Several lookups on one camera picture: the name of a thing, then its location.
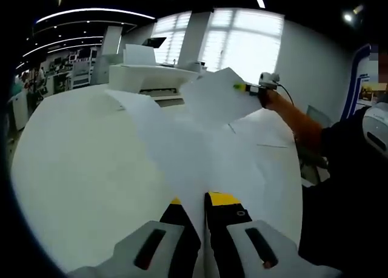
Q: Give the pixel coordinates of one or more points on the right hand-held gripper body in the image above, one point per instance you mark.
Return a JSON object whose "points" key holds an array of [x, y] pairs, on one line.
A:
{"points": [[268, 79]]}

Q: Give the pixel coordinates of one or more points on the blue white wall poster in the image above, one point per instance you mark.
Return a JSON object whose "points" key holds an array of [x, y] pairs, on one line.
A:
{"points": [[354, 86]]}

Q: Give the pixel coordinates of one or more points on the wide window with blinds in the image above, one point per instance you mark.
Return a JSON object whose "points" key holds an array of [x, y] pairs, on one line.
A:
{"points": [[245, 38]]}

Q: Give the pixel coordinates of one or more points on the small white machine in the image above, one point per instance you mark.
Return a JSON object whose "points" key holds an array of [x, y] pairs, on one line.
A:
{"points": [[197, 67]]}

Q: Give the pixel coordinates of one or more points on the person's black shirt torso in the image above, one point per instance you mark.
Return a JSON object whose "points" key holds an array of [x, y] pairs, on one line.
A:
{"points": [[348, 199]]}

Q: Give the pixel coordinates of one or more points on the single white printing paper sheet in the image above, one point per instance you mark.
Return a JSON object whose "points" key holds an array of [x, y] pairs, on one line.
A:
{"points": [[169, 144], [218, 96]]}

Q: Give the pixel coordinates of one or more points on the small black tilted monitor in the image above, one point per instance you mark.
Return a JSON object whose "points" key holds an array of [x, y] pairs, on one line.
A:
{"points": [[154, 42]]}

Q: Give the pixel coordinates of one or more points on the white printer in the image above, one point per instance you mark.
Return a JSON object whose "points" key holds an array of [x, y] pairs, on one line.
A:
{"points": [[145, 74]]}

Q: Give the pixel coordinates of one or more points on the narrow window with blinds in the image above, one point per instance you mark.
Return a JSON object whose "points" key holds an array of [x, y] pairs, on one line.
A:
{"points": [[169, 35]]}

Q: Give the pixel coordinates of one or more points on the white chest-worn device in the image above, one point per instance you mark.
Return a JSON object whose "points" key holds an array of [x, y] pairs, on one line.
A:
{"points": [[376, 123]]}

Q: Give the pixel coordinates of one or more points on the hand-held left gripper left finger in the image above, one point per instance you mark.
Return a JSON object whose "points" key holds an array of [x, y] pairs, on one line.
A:
{"points": [[142, 250]]}

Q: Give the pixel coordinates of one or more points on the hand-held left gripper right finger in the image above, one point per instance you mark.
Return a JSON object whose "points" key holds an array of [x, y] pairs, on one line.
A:
{"points": [[236, 247]]}

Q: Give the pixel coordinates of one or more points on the grey office chair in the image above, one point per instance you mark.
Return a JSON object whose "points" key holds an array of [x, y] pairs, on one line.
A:
{"points": [[318, 117]]}

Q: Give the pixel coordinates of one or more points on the white table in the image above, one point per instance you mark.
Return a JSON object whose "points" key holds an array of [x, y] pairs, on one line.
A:
{"points": [[75, 168]]}

